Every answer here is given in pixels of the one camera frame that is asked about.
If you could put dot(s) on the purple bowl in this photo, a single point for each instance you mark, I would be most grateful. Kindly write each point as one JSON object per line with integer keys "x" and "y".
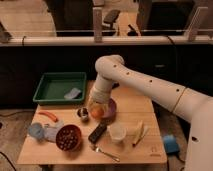
{"x": 111, "y": 111}

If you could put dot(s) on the orange apple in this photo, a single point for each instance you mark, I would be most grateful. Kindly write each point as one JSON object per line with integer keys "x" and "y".
{"x": 97, "y": 112}

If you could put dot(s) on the red bowl with food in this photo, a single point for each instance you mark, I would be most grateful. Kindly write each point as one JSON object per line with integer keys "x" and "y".
{"x": 68, "y": 138}

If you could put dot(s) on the white paper cup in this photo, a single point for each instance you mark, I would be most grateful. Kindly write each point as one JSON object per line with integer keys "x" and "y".
{"x": 117, "y": 132}

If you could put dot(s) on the green plastic tray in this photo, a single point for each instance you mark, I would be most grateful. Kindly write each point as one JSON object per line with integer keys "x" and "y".
{"x": 53, "y": 86}

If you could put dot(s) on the orange carrot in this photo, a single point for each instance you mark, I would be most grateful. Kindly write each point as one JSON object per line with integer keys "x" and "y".
{"x": 49, "y": 115}

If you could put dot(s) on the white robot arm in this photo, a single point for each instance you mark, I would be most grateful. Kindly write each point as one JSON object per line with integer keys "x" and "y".
{"x": 194, "y": 107}

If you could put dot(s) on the black rectangular block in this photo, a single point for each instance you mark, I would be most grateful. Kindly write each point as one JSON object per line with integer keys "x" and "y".
{"x": 97, "y": 132}

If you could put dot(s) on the small metal cup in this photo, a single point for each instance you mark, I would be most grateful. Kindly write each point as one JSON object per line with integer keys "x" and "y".
{"x": 83, "y": 114}

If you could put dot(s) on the metal fork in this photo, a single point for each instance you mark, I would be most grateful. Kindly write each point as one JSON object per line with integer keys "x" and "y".
{"x": 98, "y": 150}

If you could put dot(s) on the white railing bar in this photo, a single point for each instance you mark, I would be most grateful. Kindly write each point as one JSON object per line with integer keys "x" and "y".
{"x": 107, "y": 41}

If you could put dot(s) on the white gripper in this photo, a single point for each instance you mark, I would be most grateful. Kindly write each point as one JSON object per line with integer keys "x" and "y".
{"x": 98, "y": 98}

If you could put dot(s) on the clear plastic lid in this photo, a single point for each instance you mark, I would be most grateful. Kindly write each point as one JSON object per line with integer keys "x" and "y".
{"x": 50, "y": 132}

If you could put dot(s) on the grey sponge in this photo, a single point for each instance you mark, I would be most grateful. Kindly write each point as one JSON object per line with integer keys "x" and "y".
{"x": 72, "y": 94}

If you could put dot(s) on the blue object on floor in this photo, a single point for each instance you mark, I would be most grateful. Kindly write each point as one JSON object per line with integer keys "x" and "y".
{"x": 170, "y": 144}

